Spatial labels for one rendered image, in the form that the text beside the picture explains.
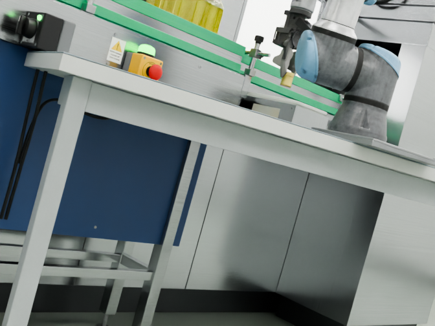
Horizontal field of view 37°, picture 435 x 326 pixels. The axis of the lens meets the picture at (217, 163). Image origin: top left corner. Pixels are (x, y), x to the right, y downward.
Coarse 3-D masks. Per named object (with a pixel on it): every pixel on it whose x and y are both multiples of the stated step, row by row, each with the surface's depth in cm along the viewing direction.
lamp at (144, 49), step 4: (144, 44) 165; (140, 48) 164; (144, 48) 164; (148, 48) 164; (152, 48) 164; (140, 52) 164; (144, 52) 163; (148, 52) 164; (152, 52) 164; (152, 56) 165
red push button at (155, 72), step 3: (153, 66) 161; (156, 66) 161; (159, 66) 162; (150, 69) 160; (153, 69) 160; (156, 69) 161; (159, 69) 162; (150, 72) 160; (153, 72) 161; (156, 72) 161; (159, 72) 162; (150, 75) 161; (153, 75) 161; (156, 75) 161; (159, 75) 162; (153, 78) 161; (156, 78) 162; (159, 78) 162
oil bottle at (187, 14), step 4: (184, 0) 191; (188, 0) 192; (192, 0) 193; (196, 0) 194; (180, 4) 191; (184, 4) 191; (188, 4) 192; (192, 4) 193; (180, 8) 191; (184, 8) 192; (188, 8) 193; (192, 8) 194; (180, 12) 191; (184, 12) 192; (188, 12) 193; (192, 12) 194; (180, 16) 191; (184, 16) 192; (188, 16) 193; (192, 16) 194; (188, 20) 194
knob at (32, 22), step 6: (24, 18) 140; (30, 18) 141; (18, 24) 140; (24, 24) 141; (30, 24) 140; (36, 24) 141; (18, 30) 140; (24, 30) 140; (30, 30) 140; (30, 36) 141
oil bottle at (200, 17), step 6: (198, 0) 195; (204, 0) 196; (210, 0) 198; (198, 6) 195; (204, 6) 197; (210, 6) 199; (198, 12) 195; (204, 12) 197; (192, 18) 195; (198, 18) 196; (204, 18) 198; (198, 24) 196; (204, 24) 198
